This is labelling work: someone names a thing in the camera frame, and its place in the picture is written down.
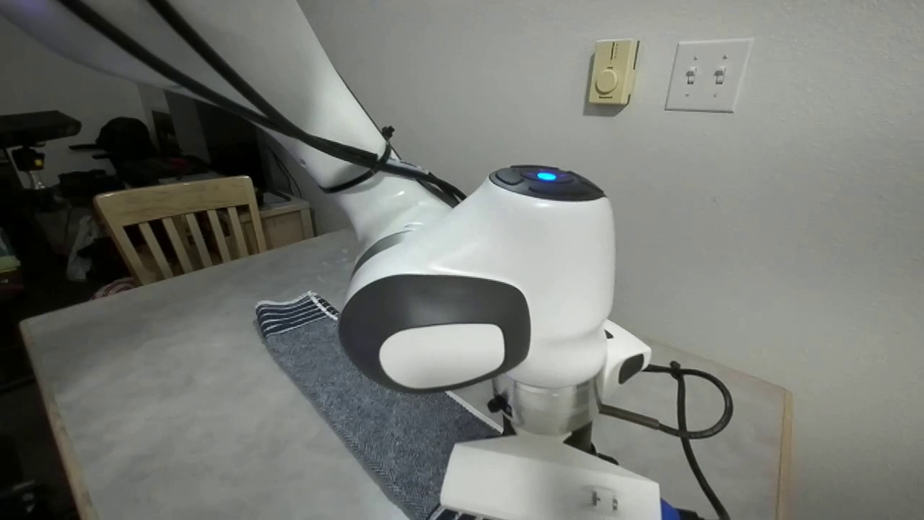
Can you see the blue grey striped towel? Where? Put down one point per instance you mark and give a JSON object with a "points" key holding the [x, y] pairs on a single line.
{"points": [[384, 423]]}

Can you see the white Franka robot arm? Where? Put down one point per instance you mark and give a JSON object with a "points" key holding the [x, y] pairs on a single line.
{"points": [[521, 268]]}

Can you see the small beige cabinet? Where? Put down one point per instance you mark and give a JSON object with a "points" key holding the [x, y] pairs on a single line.
{"points": [[283, 224]]}

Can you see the black upright panel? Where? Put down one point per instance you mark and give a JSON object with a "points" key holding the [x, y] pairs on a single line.
{"points": [[226, 146]]}

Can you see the wooden slat-back chair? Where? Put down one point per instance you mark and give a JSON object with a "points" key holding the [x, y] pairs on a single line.
{"points": [[176, 198]]}

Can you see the black padded armrest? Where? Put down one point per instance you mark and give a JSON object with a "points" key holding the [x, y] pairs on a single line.
{"points": [[31, 125]]}

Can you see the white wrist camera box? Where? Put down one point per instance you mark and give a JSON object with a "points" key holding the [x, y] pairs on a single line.
{"points": [[537, 487]]}

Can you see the beige wall thermostat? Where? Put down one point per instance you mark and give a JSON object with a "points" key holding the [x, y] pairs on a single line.
{"points": [[612, 72]]}

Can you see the white double light switch plate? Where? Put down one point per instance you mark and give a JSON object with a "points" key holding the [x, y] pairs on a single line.
{"points": [[710, 75]]}

